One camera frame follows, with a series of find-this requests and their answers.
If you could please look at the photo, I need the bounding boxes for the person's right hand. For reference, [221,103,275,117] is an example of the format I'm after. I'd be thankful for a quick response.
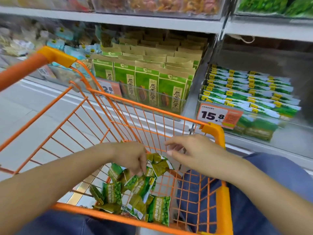
[165,134,239,180]

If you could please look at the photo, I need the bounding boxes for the person's right forearm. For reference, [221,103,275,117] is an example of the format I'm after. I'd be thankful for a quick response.
[220,154,313,235]

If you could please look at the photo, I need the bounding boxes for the large white orange price tag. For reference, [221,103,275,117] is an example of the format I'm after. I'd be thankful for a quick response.
[196,103,244,130]

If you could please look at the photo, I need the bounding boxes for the row of bright green bags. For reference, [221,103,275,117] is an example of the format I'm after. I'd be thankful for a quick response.
[235,0,313,19]

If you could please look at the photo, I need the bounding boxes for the olive green snack packet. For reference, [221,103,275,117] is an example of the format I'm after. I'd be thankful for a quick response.
[146,153,174,178]

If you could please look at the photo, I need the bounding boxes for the heap of pale blue packets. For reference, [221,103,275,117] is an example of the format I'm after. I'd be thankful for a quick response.
[0,21,102,82]

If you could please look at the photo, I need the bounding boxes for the person's left forearm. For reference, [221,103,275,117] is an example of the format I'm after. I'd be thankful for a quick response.
[0,142,118,227]

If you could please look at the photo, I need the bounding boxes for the clear bin of orange snacks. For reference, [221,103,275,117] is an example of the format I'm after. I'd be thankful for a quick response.
[90,0,226,20]

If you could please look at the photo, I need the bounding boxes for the small white orange price tag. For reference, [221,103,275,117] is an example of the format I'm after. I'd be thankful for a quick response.
[97,78,123,98]

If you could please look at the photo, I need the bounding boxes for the person's blue jeans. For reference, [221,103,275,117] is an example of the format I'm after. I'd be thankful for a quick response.
[16,152,313,235]

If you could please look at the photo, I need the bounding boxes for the stack of yellow-labelled green packs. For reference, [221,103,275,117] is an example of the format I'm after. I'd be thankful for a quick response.
[199,64,302,142]

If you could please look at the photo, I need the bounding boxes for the person's left hand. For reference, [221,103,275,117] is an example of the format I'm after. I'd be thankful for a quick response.
[111,141,148,177]

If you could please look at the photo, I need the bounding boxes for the white metal store shelf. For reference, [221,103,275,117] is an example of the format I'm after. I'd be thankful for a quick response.
[0,6,313,172]

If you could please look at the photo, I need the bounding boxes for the white cord loop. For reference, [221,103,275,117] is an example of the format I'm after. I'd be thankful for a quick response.
[229,34,255,44]

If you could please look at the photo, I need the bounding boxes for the rows of brown-topped green bags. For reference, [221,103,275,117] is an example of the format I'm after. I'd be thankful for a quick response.
[92,30,209,114]

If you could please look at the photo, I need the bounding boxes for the pile of green pea packets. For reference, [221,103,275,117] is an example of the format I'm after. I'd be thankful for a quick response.
[89,163,171,227]

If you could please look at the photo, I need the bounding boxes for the orange wire shopping cart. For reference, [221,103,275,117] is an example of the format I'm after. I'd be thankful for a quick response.
[0,46,234,235]

